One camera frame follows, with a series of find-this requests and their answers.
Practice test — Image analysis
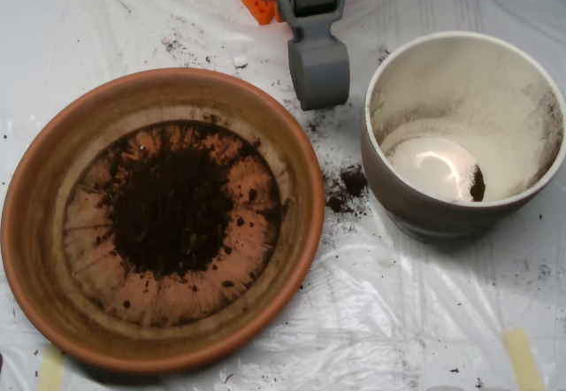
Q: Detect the spilled soil patch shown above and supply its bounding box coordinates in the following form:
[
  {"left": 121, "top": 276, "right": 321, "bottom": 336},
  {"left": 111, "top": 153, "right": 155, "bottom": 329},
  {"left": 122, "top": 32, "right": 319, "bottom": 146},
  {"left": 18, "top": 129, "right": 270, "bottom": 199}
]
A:
[{"left": 325, "top": 164, "right": 371, "bottom": 215}]

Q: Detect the beige masking tape strip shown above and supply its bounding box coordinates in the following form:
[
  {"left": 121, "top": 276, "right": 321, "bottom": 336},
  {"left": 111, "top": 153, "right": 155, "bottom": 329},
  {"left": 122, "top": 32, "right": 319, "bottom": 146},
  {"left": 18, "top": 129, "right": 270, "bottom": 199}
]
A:
[
  {"left": 37, "top": 344, "right": 66, "bottom": 391},
  {"left": 503, "top": 327, "right": 545, "bottom": 391}
]

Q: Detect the white ceramic plant pot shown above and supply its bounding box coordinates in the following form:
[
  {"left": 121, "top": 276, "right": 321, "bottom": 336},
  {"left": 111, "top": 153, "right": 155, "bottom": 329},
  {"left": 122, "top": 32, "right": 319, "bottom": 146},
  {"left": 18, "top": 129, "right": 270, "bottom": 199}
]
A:
[{"left": 359, "top": 31, "right": 566, "bottom": 244}]

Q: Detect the clear plastic cover sheet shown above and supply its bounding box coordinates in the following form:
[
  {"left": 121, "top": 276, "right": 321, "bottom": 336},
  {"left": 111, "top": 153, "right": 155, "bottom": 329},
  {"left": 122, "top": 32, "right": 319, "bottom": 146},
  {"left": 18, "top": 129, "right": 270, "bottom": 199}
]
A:
[{"left": 0, "top": 0, "right": 566, "bottom": 391}]

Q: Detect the dark soil heap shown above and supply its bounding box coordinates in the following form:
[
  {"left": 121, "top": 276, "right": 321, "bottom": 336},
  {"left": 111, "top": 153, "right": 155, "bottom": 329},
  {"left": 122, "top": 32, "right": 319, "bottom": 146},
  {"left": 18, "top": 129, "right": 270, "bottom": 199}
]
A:
[{"left": 468, "top": 164, "right": 486, "bottom": 202}]

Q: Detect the terracotta clay saucer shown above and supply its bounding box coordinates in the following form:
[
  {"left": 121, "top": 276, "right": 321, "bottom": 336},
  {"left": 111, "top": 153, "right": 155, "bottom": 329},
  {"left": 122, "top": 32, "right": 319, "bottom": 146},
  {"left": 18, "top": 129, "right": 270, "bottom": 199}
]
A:
[{"left": 0, "top": 66, "right": 326, "bottom": 375}]

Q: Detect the dark soil pile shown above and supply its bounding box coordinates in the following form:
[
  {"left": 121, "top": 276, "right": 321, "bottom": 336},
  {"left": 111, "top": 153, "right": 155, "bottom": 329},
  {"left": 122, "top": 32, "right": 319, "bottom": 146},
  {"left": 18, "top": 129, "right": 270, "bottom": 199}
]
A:
[{"left": 99, "top": 120, "right": 266, "bottom": 280}]

